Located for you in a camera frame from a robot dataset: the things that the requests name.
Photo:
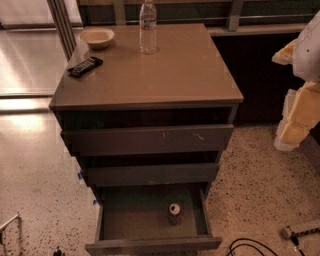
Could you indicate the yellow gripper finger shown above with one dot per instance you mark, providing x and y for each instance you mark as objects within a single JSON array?
[
  {"x": 301, "y": 113},
  {"x": 285, "y": 55}
]

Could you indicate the orange soda can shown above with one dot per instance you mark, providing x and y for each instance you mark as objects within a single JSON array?
[{"x": 174, "y": 212}]

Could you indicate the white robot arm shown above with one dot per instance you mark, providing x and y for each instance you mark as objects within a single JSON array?
[{"x": 306, "y": 55}]

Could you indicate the grey top drawer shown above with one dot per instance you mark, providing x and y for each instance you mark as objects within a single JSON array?
[{"x": 148, "y": 140}]

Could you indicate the grey drawer cabinet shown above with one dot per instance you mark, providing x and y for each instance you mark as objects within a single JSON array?
[{"x": 184, "y": 83}]

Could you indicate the grey open bottom drawer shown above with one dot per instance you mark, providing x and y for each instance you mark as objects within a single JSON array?
[{"x": 134, "y": 220}]

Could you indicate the grey middle drawer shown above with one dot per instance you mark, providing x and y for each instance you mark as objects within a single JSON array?
[{"x": 151, "y": 174}]

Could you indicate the grey power strip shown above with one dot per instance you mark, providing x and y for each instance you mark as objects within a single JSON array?
[{"x": 300, "y": 229}]

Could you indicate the clear plastic water bottle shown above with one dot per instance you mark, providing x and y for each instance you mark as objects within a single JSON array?
[{"x": 148, "y": 25}]

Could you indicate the metal window railing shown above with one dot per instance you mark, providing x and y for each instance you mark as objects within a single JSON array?
[{"x": 212, "y": 13}]

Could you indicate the white ceramic bowl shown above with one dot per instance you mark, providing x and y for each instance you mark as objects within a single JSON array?
[{"x": 97, "y": 38}]

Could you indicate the black snack bar packet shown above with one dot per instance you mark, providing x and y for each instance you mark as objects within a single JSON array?
[{"x": 85, "y": 66}]

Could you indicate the blue tape piece upper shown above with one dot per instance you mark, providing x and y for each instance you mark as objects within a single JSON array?
[{"x": 80, "y": 176}]

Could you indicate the metal stand left corner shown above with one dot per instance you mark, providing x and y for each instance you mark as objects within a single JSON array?
[{"x": 11, "y": 240}]

